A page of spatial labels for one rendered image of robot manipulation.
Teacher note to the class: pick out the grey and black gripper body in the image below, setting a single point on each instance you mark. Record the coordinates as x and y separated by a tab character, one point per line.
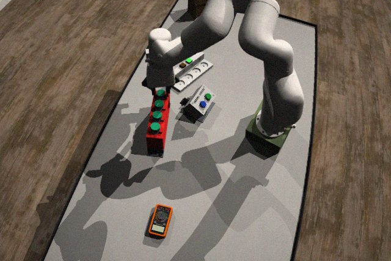
160	77

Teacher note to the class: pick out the orange digital multimeter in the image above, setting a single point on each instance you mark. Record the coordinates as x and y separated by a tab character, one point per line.
160	221

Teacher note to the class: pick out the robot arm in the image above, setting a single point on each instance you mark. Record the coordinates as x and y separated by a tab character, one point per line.
283	99

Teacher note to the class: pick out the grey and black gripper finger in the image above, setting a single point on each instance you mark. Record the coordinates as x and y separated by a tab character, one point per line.
169	87
144	83

